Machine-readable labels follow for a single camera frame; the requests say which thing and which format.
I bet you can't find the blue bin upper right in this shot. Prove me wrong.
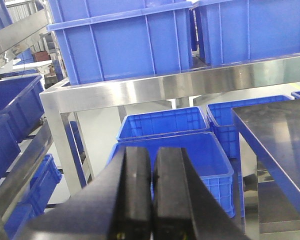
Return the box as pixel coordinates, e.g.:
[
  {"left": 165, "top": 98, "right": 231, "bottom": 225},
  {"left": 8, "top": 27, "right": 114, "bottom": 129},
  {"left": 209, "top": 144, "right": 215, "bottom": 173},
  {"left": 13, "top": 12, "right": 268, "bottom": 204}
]
[{"left": 193, "top": 0, "right": 300, "bottom": 66}]

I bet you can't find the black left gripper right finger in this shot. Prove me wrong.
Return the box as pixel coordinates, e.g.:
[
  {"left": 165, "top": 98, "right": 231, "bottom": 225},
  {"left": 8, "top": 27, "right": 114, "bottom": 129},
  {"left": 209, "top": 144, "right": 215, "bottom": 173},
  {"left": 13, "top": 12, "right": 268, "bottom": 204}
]
[{"left": 153, "top": 147, "right": 248, "bottom": 240}]

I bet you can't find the blue floor bin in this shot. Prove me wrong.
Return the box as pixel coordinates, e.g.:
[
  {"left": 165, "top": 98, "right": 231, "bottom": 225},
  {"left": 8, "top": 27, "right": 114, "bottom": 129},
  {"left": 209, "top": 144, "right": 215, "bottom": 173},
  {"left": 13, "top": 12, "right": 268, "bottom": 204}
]
[
  {"left": 116, "top": 106, "right": 211, "bottom": 142},
  {"left": 106, "top": 132, "right": 236, "bottom": 218},
  {"left": 206, "top": 95, "right": 294, "bottom": 159}
]

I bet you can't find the left steel side rack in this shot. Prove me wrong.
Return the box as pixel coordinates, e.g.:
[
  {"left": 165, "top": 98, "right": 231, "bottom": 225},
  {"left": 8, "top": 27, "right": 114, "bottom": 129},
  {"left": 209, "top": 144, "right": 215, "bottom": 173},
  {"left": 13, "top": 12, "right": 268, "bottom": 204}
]
[{"left": 0, "top": 7, "right": 53, "bottom": 240}]

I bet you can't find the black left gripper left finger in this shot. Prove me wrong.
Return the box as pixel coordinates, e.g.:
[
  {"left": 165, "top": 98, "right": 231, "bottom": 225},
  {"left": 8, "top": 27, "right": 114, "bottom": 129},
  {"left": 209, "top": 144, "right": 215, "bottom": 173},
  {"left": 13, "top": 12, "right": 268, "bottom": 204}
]
[{"left": 16, "top": 146, "right": 152, "bottom": 240}]

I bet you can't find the blue floor bin near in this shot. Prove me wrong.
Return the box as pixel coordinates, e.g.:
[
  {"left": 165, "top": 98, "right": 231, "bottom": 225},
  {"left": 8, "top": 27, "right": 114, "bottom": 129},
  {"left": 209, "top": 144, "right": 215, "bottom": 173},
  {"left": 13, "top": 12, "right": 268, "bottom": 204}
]
[{"left": 106, "top": 132, "right": 236, "bottom": 218}]

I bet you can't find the blue bin upper middle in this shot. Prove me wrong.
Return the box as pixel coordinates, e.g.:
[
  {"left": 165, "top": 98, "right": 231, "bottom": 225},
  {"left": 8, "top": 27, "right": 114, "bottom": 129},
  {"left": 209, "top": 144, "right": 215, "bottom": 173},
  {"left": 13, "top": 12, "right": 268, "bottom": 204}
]
[{"left": 47, "top": 0, "right": 193, "bottom": 86}]

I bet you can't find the blue floor bin right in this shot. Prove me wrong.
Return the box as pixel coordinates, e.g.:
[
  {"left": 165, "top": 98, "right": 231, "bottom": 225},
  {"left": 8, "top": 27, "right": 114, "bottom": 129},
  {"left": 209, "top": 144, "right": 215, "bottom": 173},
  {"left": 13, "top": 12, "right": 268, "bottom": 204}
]
[{"left": 206, "top": 95, "right": 294, "bottom": 159}]

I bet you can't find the blue bin on side rack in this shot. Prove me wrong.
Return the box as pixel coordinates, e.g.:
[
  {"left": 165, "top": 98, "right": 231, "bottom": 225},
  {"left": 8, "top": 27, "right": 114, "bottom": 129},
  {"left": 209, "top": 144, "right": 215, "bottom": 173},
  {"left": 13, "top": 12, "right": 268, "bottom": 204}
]
[{"left": 0, "top": 74, "right": 44, "bottom": 143}]

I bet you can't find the blue floor bin far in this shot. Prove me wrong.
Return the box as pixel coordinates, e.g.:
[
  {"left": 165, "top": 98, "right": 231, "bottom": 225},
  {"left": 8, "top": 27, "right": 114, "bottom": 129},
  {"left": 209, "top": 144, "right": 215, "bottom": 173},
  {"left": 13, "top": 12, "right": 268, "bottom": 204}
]
[{"left": 116, "top": 106, "right": 211, "bottom": 142}]

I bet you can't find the stainless steel shelf rack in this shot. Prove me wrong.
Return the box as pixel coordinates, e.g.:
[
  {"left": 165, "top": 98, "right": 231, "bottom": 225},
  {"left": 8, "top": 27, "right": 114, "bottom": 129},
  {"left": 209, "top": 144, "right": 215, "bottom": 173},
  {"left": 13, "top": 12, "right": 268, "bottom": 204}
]
[{"left": 40, "top": 53, "right": 300, "bottom": 195}]

